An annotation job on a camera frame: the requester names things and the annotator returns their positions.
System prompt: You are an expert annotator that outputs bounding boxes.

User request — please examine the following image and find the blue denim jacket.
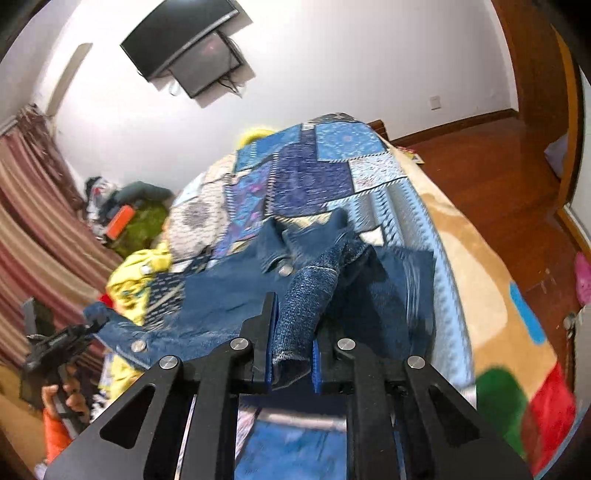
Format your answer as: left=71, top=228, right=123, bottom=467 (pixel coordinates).
left=84, top=209, right=435, bottom=388

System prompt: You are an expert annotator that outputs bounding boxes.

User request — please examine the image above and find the clothes pile with orange box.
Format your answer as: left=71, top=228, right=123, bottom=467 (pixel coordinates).
left=84, top=176, right=173, bottom=258

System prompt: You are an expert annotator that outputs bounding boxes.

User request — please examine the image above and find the person's left hand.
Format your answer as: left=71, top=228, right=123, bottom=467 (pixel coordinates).
left=41, top=364, right=90, bottom=424

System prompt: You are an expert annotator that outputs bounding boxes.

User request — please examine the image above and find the red garment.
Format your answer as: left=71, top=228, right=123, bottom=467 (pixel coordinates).
left=98, top=293, right=114, bottom=310

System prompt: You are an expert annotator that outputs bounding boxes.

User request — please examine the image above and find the tan multicolour plush blanket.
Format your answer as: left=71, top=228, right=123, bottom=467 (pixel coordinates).
left=389, top=146, right=577, bottom=479

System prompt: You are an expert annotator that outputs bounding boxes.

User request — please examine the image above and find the striped pink curtain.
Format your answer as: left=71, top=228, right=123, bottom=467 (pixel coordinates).
left=1, top=105, right=120, bottom=368

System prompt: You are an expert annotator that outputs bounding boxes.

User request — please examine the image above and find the yellow cartoon garment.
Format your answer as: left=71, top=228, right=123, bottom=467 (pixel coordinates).
left=106, top=241, right=171, bottom=400

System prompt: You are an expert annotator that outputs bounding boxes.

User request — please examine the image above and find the navy polka dot garment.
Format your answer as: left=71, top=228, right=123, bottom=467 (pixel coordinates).
left=144, top=255, right=211, bottom=325

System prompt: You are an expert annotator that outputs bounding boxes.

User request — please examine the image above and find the pink slipper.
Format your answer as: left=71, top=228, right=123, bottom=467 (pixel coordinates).
left=574, top=252, right=591, bottom=306

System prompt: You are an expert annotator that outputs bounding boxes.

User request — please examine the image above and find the blue patchwork bed sheet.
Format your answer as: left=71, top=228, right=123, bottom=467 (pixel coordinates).
left=163, top=111, right=477, bottom=480

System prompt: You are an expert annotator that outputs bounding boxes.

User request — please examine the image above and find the wooden door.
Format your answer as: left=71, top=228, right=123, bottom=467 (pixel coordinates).
left=492, top=0, right=584, bottom=211

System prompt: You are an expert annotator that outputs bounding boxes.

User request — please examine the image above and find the white cabinet with handle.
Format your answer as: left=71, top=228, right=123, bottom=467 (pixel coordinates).
left=563, top=305, right=591, bottom=441

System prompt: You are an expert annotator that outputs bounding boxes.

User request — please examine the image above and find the white wall socket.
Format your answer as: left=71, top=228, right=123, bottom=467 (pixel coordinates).
left=429, top=96, right=442, bottom=110

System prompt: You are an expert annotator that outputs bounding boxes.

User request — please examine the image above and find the wall mounted black television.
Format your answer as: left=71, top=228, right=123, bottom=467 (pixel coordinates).
left=120, top=0, right=245, bottom=98

